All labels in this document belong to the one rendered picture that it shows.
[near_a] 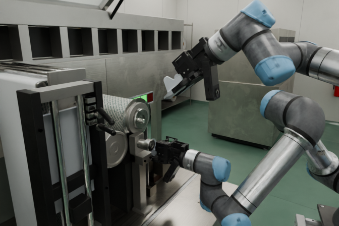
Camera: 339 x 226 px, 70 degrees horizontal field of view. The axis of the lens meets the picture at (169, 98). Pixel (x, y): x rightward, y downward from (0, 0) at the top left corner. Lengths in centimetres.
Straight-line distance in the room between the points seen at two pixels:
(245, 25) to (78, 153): 48
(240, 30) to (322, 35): 456
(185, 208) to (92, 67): 71
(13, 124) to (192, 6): 536
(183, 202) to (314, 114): 58
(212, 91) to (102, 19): 70
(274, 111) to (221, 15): 476
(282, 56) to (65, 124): 49
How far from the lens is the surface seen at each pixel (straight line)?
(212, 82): 66
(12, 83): 73
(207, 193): 87
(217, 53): 63
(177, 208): 102
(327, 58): 65
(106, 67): 120
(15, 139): 80
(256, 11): 60
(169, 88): 72
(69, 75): 65
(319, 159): 112
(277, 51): 58
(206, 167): 83
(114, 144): 83
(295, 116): 83
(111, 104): 91
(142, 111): 88
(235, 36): 61
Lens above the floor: 153
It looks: 14 degrees down
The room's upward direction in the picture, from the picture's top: straight up
